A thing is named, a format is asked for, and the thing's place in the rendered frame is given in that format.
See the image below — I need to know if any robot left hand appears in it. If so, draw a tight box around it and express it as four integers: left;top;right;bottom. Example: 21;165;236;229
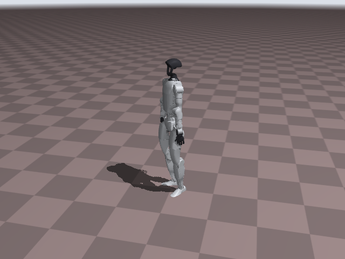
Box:
175;130;184;145

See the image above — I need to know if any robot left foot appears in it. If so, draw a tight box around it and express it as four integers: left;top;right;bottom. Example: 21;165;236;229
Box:
170;185;186;197

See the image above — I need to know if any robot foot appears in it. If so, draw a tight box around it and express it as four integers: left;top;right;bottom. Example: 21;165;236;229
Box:
161;179;177;186
170;185;186;197

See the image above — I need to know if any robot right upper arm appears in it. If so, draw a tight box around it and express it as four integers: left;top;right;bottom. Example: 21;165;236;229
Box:
160;78;166;104

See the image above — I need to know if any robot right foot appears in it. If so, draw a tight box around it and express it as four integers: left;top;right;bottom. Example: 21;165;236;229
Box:
161;179;177;186

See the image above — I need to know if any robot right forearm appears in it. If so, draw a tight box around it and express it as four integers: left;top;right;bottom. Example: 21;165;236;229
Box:
160;102;167;120

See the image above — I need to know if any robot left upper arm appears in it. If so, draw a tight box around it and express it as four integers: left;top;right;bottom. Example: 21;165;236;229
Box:
172;84;184;115

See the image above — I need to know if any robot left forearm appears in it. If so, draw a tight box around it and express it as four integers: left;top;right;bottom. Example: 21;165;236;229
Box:
175;108;183;134

